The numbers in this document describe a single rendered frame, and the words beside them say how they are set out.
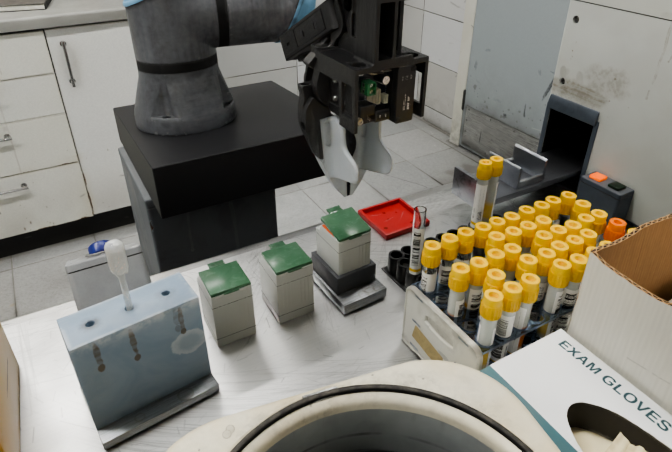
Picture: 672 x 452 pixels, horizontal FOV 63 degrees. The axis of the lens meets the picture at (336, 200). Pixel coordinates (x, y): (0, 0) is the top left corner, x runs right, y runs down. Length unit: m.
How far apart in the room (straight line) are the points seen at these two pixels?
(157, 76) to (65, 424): 0.47
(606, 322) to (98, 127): 1.95
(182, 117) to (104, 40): 1.32
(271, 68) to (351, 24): 2.57
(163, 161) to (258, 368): 0.32
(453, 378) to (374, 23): 0.25
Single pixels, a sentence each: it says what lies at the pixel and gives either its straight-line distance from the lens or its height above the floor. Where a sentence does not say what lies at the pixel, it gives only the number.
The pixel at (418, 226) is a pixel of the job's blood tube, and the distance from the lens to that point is 0.56.
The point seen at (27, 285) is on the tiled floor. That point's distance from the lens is 2.26.
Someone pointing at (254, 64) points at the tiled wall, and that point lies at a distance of 2.97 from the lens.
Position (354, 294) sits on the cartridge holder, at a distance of 0.58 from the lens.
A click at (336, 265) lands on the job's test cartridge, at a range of 0.57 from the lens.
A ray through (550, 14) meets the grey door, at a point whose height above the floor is 0.77.
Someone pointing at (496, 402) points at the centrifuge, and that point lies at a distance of 0.37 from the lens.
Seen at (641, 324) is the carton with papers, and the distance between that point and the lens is 0.45.
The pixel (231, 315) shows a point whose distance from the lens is 0.54.
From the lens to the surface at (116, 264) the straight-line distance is 0.43.
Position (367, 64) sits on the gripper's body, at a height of 1.14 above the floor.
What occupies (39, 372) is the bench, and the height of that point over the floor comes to 0.88.
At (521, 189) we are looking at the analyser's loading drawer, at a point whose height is 0.92.
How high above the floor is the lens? 1.27
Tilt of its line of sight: 31 degrees down
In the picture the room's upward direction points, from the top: straight up
